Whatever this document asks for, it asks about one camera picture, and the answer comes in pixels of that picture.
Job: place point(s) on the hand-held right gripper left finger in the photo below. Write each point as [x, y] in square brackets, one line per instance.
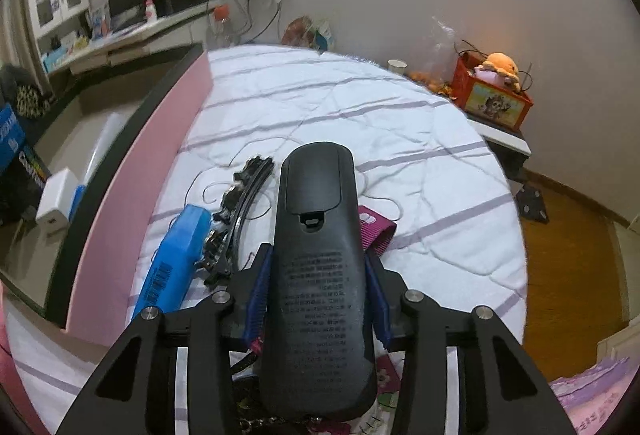
[257, 295]

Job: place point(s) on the orange plush toy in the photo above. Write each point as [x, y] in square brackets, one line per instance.
[500, 65]

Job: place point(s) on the white desk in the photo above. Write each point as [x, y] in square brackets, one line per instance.
[150, 32]

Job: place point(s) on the red-capped clear bottle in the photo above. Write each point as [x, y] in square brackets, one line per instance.
[221, 25]

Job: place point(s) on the red printed storage box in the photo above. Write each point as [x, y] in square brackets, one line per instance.
[495, 105]

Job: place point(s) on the pink printed bedding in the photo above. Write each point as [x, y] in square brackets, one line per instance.
[600, 400]

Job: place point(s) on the magenta pouch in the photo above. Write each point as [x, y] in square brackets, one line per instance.
[377, 227]

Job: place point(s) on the colourful snack bag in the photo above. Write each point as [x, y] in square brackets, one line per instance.
[300, 32]

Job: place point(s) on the black beaded headband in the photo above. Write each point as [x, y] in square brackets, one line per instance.
[235, 210]

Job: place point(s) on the white side table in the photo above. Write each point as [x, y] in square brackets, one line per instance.
[505, 140]

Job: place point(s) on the black remote control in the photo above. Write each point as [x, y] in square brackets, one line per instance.
[320, 265]

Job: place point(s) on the clear plastic bag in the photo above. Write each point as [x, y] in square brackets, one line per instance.
[440, 50]

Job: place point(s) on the blue snack packet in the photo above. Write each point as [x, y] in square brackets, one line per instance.
[325, 37]

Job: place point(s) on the white charger adapter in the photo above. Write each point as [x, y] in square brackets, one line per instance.
[57, 200]

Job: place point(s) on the dark leopard-lined jacket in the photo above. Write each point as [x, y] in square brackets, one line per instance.
[25, 95]

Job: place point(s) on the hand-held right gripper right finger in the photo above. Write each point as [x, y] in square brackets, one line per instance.
[377, 310]

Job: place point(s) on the black metal bracket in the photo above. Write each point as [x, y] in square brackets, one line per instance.
[532, 205]

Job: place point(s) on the pink lotion bottle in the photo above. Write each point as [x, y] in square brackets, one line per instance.
[150, 11]

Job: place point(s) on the blue and white carton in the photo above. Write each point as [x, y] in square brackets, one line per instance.
[100, 22]

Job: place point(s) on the white paper cup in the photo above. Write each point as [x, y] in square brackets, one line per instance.
[397, 67]

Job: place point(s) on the blue rectangular packet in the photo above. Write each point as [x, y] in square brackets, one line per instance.
[175, 250]

